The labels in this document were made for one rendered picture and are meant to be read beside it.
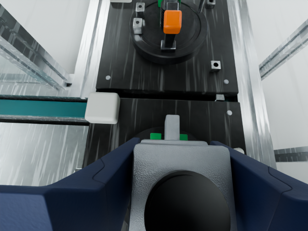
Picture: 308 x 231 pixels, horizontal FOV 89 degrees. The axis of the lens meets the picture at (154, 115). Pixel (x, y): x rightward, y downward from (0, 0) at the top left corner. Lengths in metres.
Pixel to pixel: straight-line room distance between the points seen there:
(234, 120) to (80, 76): 0.27
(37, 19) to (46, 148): 0.40
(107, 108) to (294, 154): 0.29
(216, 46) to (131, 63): 0.16
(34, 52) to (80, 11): 0.34
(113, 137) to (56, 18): 0.44
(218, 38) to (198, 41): 0.05
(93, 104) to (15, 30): 0.12
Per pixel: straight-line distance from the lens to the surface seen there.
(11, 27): 0.25
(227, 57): 0.32
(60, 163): 0.34
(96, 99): 0.25
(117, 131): 0.25
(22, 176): 0.37
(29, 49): 0.26
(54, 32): 0.57
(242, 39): 0.38
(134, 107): 0.25
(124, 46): 0.32
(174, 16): 0.21
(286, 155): 0.33
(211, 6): 0.39
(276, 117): 0.45
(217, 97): 0.28
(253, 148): 0.29
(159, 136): 0.17
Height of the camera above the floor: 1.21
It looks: 73 degrees down
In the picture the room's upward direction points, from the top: 2 degrees counter-clockwise
